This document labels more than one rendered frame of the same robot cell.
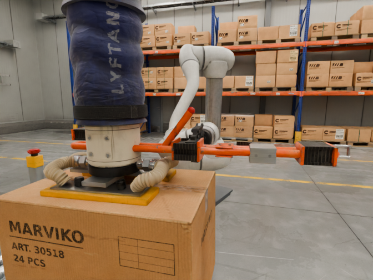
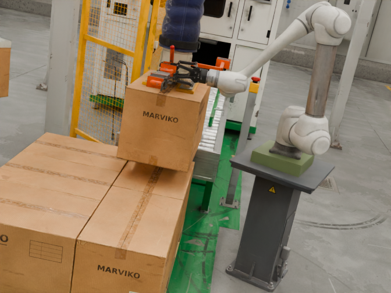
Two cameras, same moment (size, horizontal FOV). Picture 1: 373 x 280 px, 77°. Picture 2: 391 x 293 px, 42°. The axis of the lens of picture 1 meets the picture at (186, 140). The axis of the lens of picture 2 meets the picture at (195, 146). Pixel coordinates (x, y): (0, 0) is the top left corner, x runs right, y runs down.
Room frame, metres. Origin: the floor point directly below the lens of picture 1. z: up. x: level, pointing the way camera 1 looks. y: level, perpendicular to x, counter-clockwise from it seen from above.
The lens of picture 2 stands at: (0.41, -2.65, 1.73)
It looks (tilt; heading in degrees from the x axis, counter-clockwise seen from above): 19 degrees down; 79
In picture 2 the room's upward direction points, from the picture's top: 11 degrees clockwise
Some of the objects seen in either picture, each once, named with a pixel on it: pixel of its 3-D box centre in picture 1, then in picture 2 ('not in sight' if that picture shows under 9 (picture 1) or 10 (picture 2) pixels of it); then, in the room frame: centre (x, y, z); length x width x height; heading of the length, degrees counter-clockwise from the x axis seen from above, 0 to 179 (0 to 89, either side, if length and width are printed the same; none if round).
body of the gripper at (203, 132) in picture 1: (200, 140); (198, 75); (0.85, -0.05, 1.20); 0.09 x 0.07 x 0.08; 167
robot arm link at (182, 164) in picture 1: (184, 158); (294, 125); (1.45, 0.02, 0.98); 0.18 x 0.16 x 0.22; 101
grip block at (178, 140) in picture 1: (188, 148); (169, 68); (0.70, -0.01, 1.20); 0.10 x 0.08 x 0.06; 167
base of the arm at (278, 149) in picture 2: not in sight; (288, 146); (1.46, 0.04, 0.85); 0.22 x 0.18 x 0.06; 63
